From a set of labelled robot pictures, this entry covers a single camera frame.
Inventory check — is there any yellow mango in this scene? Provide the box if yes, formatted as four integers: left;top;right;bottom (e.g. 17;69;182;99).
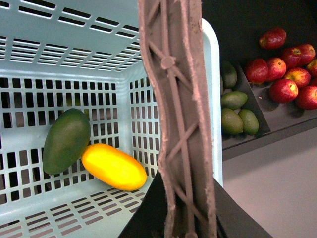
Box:
81;143;147;191

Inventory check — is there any light blue plastic basket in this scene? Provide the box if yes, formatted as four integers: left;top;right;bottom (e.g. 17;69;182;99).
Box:
0;0;221;238

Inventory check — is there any green avocado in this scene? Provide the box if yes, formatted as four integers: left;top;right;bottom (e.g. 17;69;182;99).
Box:
221;108;243;135
220;91;248;110
43;109;91;175
238;109;260;135

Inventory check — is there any green avocado on shelf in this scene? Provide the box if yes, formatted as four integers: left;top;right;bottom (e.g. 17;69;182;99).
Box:
220;91;248;110

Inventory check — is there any brown basket handle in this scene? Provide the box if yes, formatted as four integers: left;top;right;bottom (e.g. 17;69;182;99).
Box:
138;0;217;238

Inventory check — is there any red apple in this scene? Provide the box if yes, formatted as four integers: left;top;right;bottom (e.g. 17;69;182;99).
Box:
268;79;299;104

